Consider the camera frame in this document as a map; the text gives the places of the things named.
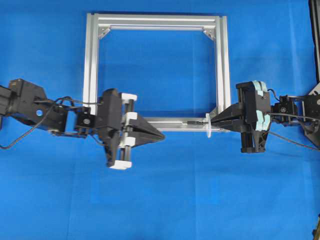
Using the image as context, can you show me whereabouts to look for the grey metal bracket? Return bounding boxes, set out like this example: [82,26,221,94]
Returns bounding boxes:
[309,83,320,96]

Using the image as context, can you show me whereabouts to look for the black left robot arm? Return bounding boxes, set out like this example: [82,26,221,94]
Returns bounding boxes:
[0,78,165,170]

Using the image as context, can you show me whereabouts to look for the blue table mat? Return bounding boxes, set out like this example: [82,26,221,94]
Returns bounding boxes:
[0,0,320,240]

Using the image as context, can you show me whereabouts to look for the black vertical rail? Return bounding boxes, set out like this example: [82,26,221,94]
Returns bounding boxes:
[308,0,320,83]

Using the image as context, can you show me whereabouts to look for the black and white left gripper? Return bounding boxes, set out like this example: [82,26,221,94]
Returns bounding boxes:
[96,88,165,170]

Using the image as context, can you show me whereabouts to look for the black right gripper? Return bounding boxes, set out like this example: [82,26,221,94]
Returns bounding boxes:
[211,80,272,153]

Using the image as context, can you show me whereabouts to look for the square aluminium extrusion frame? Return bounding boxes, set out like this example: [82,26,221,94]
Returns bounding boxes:
[82,13,231,132]

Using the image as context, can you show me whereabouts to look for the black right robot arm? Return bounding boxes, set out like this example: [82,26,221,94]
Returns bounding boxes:
[208,81,320,153]

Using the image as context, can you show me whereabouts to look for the white plastic string loop holder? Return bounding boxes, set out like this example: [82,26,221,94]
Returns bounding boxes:
[205,113,212,139]

